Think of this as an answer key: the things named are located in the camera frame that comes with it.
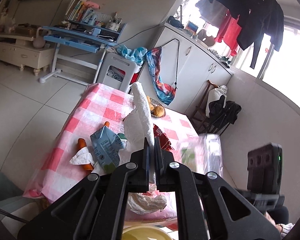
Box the red hanging garment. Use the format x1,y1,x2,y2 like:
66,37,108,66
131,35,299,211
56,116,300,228
215,14,242,56

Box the yellow mango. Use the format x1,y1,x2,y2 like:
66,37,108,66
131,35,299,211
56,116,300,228
147,96,154,111
153,105,165,117

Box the black jacket on chair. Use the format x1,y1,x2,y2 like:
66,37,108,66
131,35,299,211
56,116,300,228
205,95,242,134

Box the blue study desk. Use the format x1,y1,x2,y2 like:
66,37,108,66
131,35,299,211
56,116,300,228
38,21,125,86

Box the colourful hanging bag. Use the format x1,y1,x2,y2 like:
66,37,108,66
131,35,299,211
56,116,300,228
146,38,180,106

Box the yellow mango right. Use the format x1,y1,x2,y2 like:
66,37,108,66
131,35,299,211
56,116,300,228
153,105,165,117

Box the yellow mango left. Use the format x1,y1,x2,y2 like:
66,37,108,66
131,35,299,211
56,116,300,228
147,96,154,111

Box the row of books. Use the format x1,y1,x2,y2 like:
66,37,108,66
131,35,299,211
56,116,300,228
64,0,88,22

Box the pink kettlebell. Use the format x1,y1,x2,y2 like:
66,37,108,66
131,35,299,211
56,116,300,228
33,27,45,49

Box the person's right hand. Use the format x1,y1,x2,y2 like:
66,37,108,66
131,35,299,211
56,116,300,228
263,211,294,233

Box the red white checkered tablecloth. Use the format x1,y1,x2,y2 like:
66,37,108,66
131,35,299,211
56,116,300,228
22,82,224,224

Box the white wall cabinet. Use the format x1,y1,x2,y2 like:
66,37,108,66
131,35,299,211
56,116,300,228
151,23,232,116

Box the black tracker camera box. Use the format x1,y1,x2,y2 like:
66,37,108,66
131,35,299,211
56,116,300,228
247,142,283,194

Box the red snack bag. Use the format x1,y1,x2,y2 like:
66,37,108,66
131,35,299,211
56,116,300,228
153,124,174,151

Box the white tissue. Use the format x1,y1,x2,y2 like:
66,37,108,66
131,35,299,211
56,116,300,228
127,193,167,215

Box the yellow plastic basin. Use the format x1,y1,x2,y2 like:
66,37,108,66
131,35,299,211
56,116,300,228
121,225,173,240

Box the white pen holder cup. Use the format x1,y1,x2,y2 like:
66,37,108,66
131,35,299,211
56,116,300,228
106,22,120,31

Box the blue milk carton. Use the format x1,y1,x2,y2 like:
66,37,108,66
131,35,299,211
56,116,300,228
90,126,127,174

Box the long white paper wrapper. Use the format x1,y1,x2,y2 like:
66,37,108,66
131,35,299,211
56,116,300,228
123,82,155,183

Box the cream tv cabinet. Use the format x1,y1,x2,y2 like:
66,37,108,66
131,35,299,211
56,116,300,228
0,33,54,76

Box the light blue cloth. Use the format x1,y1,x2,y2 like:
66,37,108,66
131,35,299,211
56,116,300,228
116,45,148,66

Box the black hanging clothes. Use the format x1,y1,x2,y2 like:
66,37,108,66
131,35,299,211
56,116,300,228
196,0,284,68

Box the dark wooden folding chair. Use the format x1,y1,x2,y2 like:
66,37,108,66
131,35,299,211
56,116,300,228
190,80,219,134

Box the white plastic stool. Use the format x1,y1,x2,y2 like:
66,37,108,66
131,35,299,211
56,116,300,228
96,53,141,93

